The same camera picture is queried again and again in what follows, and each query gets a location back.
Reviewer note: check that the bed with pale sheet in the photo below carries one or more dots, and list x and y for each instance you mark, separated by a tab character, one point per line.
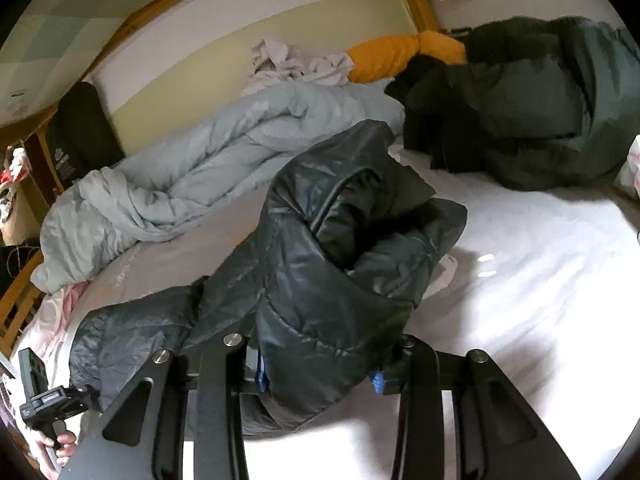
525	270

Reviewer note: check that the black printed cushion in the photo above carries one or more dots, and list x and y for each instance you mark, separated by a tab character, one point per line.
80	130

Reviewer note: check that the pink and white cloth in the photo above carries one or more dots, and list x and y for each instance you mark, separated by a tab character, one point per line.
55	310

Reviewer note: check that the white knotted plastic bag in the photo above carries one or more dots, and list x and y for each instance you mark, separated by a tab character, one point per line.
12	170

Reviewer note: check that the black puffer jacket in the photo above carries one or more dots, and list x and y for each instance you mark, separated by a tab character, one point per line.
325	270

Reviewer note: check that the light blue duvet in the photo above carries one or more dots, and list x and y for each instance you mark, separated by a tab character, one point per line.
200	160

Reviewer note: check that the orange garment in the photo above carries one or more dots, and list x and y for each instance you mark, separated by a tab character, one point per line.
385	55

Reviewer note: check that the wooden bed frame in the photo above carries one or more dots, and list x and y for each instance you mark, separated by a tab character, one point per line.
415	0

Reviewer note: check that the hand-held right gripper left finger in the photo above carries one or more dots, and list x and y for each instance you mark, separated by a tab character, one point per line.
260	377

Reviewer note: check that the person's left hand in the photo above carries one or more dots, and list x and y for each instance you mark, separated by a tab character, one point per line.
65	444

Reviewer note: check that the dark green coat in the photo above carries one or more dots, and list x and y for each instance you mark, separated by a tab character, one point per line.
540	100

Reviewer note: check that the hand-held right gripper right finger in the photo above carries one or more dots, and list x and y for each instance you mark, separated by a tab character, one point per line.
376	382

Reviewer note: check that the white and pink bag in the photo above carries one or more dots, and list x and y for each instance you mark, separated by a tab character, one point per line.
631	165

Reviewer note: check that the pale grey crumpled clothes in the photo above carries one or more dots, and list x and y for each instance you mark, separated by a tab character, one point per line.
280	60

